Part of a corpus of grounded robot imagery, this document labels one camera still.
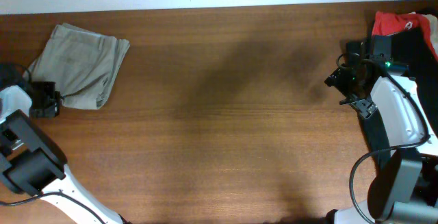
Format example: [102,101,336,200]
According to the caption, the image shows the khaki green shorts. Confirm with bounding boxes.
[29,23,130,110]

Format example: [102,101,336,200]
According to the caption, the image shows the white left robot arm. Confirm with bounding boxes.
[1,85,128,224]

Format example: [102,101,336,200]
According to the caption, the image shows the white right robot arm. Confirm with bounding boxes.
[325,60,437,223]

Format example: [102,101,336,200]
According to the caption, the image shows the red garment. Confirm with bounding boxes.
[372,11,437,60]

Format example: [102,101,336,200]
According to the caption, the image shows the black folded garment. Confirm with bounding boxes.
[338,29,437,169]

